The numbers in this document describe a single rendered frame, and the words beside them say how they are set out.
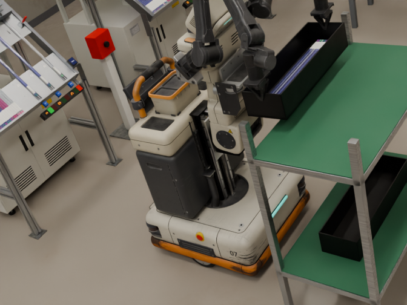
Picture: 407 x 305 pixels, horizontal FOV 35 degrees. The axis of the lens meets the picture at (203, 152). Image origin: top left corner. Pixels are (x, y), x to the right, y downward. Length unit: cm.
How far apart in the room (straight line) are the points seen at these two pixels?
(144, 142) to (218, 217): 54
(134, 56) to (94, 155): 82
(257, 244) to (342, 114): 89
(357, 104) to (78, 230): 202
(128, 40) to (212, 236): 208
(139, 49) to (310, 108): 248
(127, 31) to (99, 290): 205
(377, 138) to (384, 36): 280
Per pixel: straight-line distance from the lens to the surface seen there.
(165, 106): 302
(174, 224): 326
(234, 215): 318
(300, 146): 237
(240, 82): 267
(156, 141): 294
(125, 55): 486
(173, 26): 514
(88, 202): 411
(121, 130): 468
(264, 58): 224
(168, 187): 312
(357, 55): 289
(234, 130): 284
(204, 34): 248
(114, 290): 345
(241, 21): 229
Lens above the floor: 232
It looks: 34 degrees down
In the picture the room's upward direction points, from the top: 17 degrees counter-clockwise
